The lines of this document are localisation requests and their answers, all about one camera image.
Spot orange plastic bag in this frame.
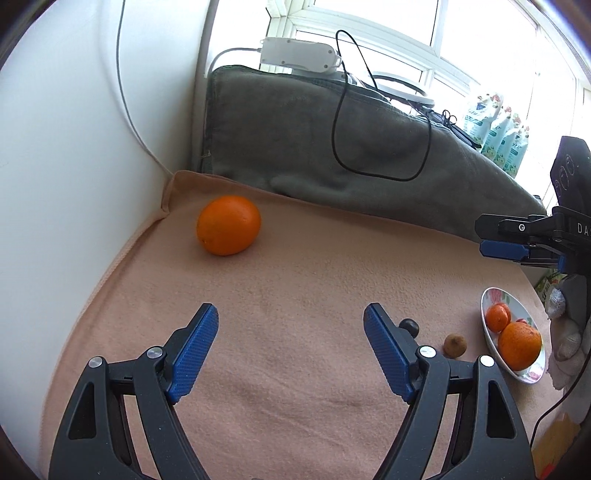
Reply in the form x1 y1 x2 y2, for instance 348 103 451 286
531 411 583 480

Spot big orange tangerine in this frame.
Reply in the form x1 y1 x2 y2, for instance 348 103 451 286
497 322 542 371

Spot person's right hand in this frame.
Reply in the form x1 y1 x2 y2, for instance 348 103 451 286
545 274 591 389

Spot white power strip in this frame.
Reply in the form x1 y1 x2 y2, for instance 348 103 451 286
260 37 343 75

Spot brown kiwi fruit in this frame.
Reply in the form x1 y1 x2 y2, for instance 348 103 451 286
444 333 467 358

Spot white floral plate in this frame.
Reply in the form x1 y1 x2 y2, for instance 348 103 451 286
480 287 548 385

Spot white ring light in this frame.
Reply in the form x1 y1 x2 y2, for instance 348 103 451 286
365 69 437 109

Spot grey cushion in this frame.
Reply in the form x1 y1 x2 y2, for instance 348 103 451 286
201 65 552 241

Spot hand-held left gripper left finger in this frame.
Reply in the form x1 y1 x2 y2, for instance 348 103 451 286
48 303 220 480

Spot black looped cable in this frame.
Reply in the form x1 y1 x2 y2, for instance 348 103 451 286
332 30 433 182

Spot medium tangerine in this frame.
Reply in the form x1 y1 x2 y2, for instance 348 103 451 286
485 303 512 334

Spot white wall cable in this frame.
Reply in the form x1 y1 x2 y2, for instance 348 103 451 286
115 0 175 177

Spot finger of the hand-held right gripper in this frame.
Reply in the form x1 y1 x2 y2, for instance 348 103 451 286
475 213 555 241
479 240 566 268

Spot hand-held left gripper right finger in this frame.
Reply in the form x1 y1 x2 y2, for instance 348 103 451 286
363 302 536 480

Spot thin black cable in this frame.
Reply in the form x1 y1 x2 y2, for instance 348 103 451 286
529 376 579 452

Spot large round orange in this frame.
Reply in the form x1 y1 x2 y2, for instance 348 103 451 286
196 195 262 256

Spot peach fleece blanket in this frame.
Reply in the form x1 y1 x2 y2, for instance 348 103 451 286
39 170 571 480

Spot white power strip cord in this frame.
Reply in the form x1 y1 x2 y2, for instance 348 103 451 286
211 45 264 71

